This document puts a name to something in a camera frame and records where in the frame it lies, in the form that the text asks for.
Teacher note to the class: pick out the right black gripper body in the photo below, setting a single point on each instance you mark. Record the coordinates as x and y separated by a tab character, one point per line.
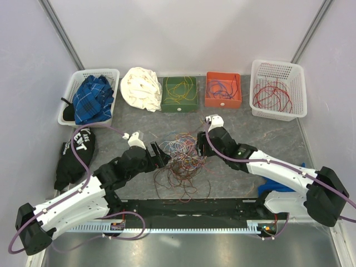
208	148

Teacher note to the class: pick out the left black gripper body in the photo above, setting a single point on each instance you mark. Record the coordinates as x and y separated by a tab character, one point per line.
156	161

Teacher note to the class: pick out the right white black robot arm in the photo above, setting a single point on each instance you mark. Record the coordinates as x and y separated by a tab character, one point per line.
317	194

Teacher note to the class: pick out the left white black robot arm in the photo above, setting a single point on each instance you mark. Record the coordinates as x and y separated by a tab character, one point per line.
94	198

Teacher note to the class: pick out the green drawer box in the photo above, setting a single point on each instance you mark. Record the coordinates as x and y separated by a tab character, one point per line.
179	94

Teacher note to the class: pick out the orange drawer box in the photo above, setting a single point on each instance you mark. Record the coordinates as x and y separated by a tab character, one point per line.
223	90

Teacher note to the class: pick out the cream white cloth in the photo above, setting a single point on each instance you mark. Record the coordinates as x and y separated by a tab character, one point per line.
141	89

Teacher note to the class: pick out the blue plaid cloth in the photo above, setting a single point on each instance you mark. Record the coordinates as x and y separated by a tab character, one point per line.
93	100

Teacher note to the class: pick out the black printed t-shirt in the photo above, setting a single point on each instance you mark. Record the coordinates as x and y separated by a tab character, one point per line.
69	170

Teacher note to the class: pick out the right white plastic basket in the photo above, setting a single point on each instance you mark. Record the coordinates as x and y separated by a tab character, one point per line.
277	90

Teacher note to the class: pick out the black cloth in basket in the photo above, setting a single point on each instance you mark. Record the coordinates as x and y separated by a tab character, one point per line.
68	114

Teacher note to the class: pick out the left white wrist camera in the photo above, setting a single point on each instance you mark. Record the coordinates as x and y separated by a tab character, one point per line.
135	139

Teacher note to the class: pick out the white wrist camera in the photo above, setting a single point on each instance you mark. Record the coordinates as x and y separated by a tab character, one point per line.
214	121
135	139

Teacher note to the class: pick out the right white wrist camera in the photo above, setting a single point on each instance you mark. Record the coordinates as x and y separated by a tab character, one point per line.
214	121

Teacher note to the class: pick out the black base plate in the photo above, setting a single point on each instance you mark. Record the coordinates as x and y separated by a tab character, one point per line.
241	209

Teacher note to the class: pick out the light blue cable duct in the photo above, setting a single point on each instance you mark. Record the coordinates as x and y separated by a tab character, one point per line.
109	228

